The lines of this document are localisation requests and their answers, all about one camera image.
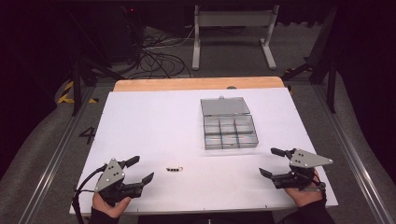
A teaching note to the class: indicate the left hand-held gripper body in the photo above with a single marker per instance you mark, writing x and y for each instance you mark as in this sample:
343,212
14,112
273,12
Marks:
109,175

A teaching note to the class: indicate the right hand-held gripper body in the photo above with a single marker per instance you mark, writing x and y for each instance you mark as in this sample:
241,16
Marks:
306,159

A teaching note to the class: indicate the clear plastic compartment box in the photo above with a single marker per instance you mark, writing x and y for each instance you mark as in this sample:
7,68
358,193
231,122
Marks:
229,124

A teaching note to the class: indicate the person's left hand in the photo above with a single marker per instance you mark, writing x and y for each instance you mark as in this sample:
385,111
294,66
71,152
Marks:
109,207

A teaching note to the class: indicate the person's right hand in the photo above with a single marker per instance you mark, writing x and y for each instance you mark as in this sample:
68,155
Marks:
304,196

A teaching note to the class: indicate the yellow black floor tape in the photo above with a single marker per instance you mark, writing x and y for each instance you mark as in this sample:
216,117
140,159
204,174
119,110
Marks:
67,93

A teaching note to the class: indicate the black metal stand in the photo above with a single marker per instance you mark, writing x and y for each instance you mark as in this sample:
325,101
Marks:
323,62

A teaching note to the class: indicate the black tripod stand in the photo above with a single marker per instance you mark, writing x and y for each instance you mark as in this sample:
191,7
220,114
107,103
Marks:
77,74

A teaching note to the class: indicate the black equipment case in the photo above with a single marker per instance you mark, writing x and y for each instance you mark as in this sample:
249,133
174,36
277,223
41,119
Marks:
124,31

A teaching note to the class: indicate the white metal stand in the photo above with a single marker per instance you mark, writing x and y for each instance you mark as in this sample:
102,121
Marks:
233,18

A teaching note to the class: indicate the aluminium floor rail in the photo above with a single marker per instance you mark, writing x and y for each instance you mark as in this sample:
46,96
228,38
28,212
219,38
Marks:
53,161
355,161

